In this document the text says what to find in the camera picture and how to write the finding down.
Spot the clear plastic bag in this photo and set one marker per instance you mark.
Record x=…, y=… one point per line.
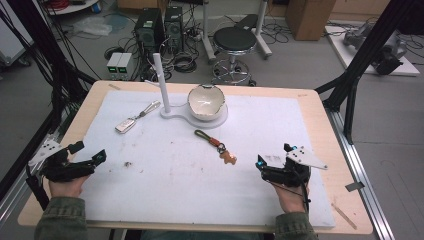
x=93, y=26

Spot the teal round mat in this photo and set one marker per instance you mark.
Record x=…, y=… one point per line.
x=118, y=21

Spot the brown tape strip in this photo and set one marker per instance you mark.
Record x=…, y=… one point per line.
x=114, y=86

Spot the white eggshell-shaped bowl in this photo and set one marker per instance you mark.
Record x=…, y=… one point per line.
x=206, y=101

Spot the white foam mat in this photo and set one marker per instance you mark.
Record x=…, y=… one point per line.
x=186, y=186

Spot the grey bench power supply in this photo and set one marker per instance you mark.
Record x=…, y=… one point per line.
x=113, y=65
x=125, y=66

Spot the black round stool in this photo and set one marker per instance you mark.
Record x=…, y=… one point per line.
x=234, y=39

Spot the grey robot part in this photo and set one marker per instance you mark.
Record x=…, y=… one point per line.
x=388, y=58

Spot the person's left hand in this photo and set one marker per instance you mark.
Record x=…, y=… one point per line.
x=66, y=189

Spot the white round table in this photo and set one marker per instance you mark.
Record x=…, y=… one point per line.
x=83, y=6

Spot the aluminium rail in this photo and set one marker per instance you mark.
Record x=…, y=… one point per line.
x=361, y=166

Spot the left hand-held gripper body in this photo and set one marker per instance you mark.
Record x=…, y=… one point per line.
x=58, y=168

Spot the white table frame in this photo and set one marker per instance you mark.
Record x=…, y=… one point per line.
x=208, y=43

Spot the thin wooden stick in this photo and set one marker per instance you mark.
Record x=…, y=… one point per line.
x=343, y=216

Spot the black computer tower green label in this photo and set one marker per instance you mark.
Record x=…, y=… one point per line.
x=148, y=31

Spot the person's right hand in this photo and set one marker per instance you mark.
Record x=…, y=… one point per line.
x=291, y=200

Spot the white key stand with post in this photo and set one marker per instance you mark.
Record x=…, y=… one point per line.
x=165, y=83

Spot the grey tape tab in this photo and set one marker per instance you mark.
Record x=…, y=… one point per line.
x=354, y=186

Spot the white board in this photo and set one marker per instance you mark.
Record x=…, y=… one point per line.
x=350, y=55

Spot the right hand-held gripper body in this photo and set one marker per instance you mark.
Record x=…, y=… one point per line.
x=290, y=173

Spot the brown cardboard box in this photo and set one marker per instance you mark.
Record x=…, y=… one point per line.
x=308, y=18

